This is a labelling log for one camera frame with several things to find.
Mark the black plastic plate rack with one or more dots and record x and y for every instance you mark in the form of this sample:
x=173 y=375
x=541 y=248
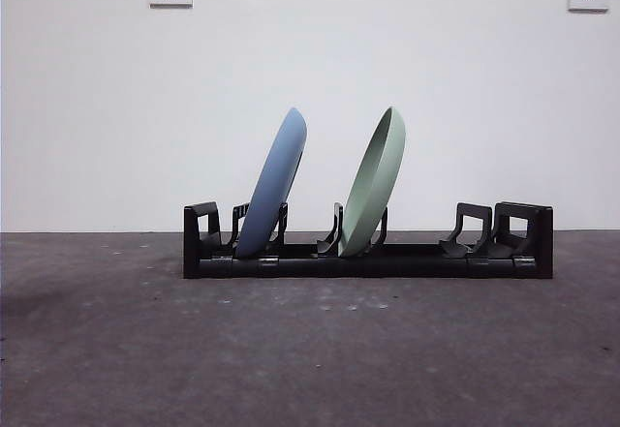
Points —
x=387 y=267

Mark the blue round plate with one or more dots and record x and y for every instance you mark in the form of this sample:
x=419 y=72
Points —
x=273 y=185

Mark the pale green round plate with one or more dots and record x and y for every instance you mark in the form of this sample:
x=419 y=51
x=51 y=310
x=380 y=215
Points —
x=373 y=185

